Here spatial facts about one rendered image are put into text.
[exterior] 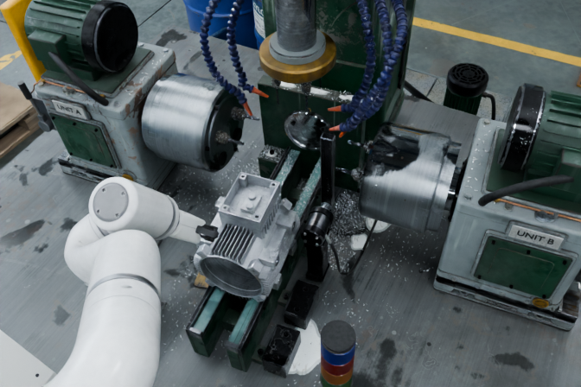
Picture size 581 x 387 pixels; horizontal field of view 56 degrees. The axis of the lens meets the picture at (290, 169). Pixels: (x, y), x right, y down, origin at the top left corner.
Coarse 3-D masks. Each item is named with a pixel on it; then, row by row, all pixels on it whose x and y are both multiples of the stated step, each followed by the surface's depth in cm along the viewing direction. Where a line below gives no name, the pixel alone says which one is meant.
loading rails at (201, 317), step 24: (288, 168) 158; (288, 192) 162; (312, 192) 152; (288, 264) 142; (216, 288) 134; (216, 312) 131; (240, 312) 137; (264, 312) 132; (192, 336) 127; (216, 336) 135; (240, 336) 125; (240, 360) 127
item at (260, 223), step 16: (240, 176) 127; (256, 176) 127; (240, 192) 128; (256, 192) 128; (272, 192) 126; (224, 208) 122; (240, 208) 123; (256, 208) 124; (272, 208) 125; (224, 224) 124; (240, 224) 121; (256, 224) 119
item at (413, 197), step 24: (360, 144) 143; (384, 144) 129; (408, 144) 129; (432, 144) 128; (456, 144) 131; (336, 168) 138; (360, 168) 136; (384, 168) 128; (408, 168) 126; (432, 168) 125; (456, 168) 133; (360, 192) 131; (384, 192) 128; (408, 192) 126; (432, 192) 124; (384, 216) 133; (408, 216) 129; (432, 216) 128
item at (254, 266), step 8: (288, 200) 129; (280, 208) 129; (288, 208) 128; (200, 248) 122; (208, 248) 121; (200, 256) 122; (248, 264) 119; (256, 264) 118; (256, 272) 118; (208, 280) 129; (264, 296) 127
